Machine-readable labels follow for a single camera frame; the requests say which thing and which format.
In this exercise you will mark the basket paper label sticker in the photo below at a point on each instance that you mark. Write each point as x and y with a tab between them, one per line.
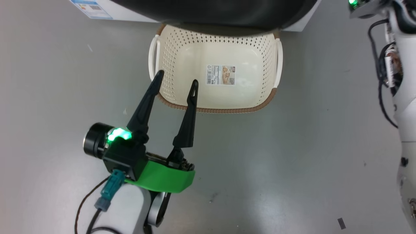
220	75

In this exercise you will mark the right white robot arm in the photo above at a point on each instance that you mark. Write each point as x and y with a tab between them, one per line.
406	107

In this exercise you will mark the black rimmed glass washer door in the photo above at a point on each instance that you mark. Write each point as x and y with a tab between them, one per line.
211	13

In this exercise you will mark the left gripper green banded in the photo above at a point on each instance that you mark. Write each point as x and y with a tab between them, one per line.
162	177

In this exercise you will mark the small black tape piece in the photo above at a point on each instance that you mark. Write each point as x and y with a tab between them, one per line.
341	223

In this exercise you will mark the blue energy label sticker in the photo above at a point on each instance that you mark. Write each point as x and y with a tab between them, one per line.
92	8

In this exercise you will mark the cream perforated laundry basket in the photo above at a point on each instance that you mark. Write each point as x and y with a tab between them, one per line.
182	65

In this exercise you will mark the white washing machine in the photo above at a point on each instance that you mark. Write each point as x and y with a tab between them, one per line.
120	14

